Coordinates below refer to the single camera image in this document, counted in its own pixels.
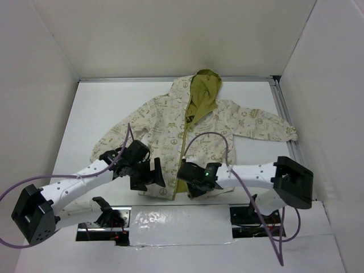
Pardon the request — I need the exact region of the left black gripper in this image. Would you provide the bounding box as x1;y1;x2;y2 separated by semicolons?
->
128;157;166;192

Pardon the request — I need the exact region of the cream printed hooded jacket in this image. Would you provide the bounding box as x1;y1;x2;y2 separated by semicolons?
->
90;69;298;200

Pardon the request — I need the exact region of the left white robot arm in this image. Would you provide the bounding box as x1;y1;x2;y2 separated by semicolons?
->
11;140;166;246

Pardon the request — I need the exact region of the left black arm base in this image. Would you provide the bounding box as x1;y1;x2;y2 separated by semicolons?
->
76;197;131;246

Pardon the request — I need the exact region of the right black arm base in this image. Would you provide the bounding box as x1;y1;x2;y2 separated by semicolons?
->
230;204;281;238

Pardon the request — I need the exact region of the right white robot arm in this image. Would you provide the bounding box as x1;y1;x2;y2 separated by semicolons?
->
177;156;313;223

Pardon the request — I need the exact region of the white foil tape panel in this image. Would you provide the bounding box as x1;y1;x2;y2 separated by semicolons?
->
129;205;233;247

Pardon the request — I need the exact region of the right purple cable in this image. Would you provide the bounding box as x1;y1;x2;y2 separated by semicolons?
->
183;132;301;267

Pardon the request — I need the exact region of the aluminium frame rail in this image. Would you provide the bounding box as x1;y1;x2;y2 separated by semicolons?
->
77;75;319;201

